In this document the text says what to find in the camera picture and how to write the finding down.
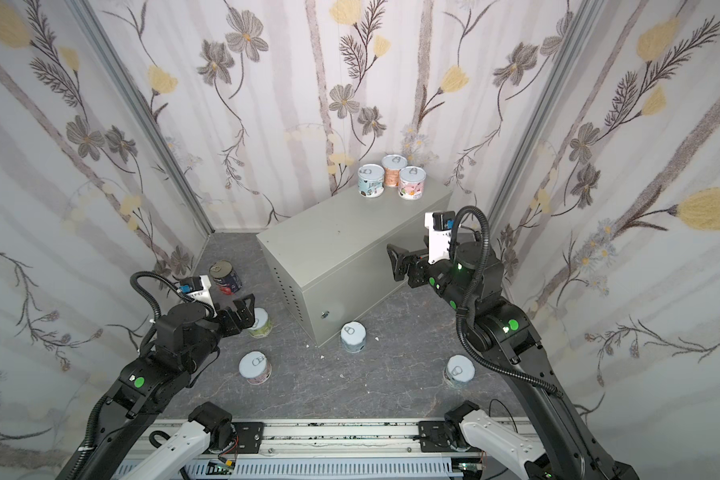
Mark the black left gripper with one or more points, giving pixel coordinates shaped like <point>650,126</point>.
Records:
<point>231,315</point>

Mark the green labelled can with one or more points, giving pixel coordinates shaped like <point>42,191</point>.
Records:
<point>262,325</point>

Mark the light blue can near cabinet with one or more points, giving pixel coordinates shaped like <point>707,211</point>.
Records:
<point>353,337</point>

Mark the white slotted cable duct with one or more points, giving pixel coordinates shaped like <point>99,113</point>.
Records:
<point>326,468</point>

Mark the pink fruit labelled can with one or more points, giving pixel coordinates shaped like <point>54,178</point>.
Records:
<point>411,182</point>

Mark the teal labelled white-lid can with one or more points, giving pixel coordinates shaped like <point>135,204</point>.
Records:
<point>371,180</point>

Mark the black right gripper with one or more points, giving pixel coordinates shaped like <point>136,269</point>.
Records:
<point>413,266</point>

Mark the grey metal cabinet box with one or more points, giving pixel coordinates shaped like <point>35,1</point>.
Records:
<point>330,261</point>

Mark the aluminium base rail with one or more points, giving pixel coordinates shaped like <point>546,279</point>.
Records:
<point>311,439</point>

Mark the white-lid can front right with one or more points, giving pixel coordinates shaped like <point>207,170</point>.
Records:
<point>459,371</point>

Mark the orange labelled can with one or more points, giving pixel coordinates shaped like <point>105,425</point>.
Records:
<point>393,164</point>

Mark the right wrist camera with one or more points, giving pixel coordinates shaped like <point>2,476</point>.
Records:
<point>439,225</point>

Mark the pink labelled white-lid can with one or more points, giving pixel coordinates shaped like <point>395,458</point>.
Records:
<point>255,367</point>

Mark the dark blue tomato can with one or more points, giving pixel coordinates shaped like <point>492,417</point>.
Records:
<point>225,277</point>

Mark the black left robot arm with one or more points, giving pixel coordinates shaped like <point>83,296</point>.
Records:
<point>142,391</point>

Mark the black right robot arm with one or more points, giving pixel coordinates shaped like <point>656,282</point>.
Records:
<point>499,336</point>

